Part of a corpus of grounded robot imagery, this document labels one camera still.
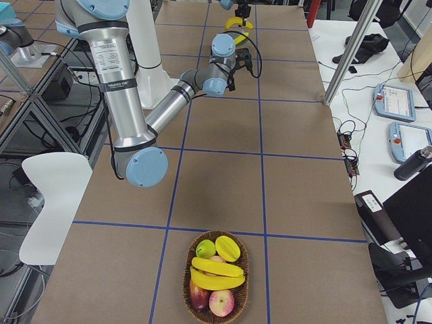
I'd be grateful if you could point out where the black box with label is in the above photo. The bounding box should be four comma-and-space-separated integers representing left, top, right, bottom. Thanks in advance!
354, 190, 402, 245

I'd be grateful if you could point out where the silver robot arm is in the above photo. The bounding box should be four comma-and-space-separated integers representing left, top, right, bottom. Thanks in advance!
55, 1, 238, 188
219, 0, 251, 19

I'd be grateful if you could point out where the black cloth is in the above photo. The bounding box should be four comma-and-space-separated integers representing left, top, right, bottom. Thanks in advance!
352, 34, 389, 64

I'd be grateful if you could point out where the yellow banana lower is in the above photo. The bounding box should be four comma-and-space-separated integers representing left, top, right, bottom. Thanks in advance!
190, 267, 246, 291

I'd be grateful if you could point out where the teach pendant near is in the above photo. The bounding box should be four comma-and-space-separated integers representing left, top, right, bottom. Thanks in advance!
389, 121, 431, 164

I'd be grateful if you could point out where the grey aluminium post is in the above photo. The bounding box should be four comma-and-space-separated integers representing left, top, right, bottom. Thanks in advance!
323, 0, 382, 106

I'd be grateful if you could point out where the white robot column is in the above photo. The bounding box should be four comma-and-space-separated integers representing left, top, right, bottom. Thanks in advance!
126, 0, 178, 109

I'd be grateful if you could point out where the teach pendant far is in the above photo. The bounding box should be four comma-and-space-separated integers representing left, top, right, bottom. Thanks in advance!
373, 83, 416, 122

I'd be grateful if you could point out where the small yellow banana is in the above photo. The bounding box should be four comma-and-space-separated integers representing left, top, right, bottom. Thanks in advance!
234, 32, 249, 45

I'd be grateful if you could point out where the yellow starfruit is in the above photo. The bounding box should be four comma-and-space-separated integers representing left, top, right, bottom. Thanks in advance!
215, 236, 241, 262

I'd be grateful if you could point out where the black monitor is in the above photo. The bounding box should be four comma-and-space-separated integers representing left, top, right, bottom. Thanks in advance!
383, 167, 431, 265

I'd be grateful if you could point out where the white chair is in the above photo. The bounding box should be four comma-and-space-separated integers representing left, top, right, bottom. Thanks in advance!
19, 152, 92, 266

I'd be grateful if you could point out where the red mango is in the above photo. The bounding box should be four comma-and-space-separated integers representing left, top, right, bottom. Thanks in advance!
189, 280, 211, 311

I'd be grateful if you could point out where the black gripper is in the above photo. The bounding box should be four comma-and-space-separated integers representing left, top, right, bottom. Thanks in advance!
234, 48, 253, 71
235, 2, 251, 19

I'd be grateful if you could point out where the green pear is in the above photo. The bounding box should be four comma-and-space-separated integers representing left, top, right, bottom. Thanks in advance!
195, 239, 216, 259

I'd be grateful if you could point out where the large yellow banana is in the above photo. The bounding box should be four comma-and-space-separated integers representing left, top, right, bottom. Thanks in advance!
225, 17, 254, 30

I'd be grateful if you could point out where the black water bottle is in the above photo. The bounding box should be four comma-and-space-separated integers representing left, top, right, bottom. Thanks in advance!
394, 145, 431, 181

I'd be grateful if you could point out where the pink apple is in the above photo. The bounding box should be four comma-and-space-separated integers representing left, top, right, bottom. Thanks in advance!
209, 290, 235, 317

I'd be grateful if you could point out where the brown wicker basket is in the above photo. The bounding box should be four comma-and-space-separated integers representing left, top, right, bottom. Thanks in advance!
183, 231, 249, 323

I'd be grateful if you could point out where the yellow banana upper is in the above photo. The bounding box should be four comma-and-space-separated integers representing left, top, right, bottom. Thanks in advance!
192, 257, 244, 277

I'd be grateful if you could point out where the teach pendant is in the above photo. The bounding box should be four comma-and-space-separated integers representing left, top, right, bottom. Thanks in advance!
389, 121, 431, 164
373, 83, 416, 122

